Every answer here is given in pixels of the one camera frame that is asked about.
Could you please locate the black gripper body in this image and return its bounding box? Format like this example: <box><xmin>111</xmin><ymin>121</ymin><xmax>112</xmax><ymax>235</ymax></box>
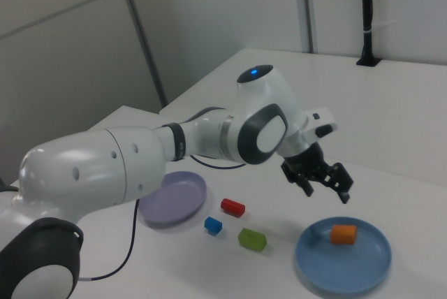
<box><xmin>279</xmin><ymin>141</ymin><xmax>328</xmax><ymax>176</ymax></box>

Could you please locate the orange block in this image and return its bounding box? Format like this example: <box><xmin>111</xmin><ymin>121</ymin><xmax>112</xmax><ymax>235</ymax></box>
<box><xmin>330</xmin><ymin>224</ymin><xmax>358</xmax><ymax>245</ymax></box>

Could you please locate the red block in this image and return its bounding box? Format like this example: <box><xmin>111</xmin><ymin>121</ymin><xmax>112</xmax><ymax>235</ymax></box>
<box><xmin>220</xmin><ymin>198</ymin><xmax>247</xmax><ymax>219</ymax></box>

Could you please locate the green block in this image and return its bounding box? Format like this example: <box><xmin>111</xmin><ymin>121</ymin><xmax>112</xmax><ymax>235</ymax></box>
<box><xmin>237</xmin><ymin>227</ymin><xmax>268</xmax><ymax>253</ymax></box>

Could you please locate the blue block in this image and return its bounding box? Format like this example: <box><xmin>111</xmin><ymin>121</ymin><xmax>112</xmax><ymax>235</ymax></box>
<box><xmin>203</xmin><ymin>217</ymin><xmax>224</xmax><ymax>236</ymax></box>

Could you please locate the blue plate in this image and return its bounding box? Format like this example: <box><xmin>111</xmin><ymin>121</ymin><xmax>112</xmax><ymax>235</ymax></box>
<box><xmin>295</xmin><ymin>217</ymin><xmax>393</xmax><ymax>296</ymax></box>

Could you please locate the purple plate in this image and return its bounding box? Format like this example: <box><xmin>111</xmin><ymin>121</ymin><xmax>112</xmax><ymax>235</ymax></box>
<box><xmin>138</xmin><ymin>170</ymin><xmax>207</xmax><ymax>229</ymax></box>

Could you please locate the black pole with clamp base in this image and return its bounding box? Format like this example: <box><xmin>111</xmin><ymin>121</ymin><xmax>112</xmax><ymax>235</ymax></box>
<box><xmin>356</xmin><ymin>0</ymin><xmax>381</xmax><ymax>68</ymax></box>

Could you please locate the black cable strap with lettering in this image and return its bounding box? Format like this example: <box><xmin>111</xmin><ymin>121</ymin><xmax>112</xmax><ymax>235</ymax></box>
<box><xmin>163</xmin><ymin>122</ymin><xmax>186</xmax><ymax>162</ymax></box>

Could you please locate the grey partition post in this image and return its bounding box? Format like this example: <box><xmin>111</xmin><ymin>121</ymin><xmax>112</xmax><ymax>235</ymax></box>
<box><xmin>116</xmin><ymin>0</ymin><xmax>169</xmax><ymax>108</ymax></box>
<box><xmin>300</xmin><ymin>0</ymin><xmax>318</xmax><ymax>54</ymax></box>

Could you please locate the dark hanging robot cable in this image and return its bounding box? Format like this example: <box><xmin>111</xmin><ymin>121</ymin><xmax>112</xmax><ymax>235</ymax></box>
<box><xmin>78</xmin><ymin>154</ymin><xmax>246</xmax><ymax>282</ymax></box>

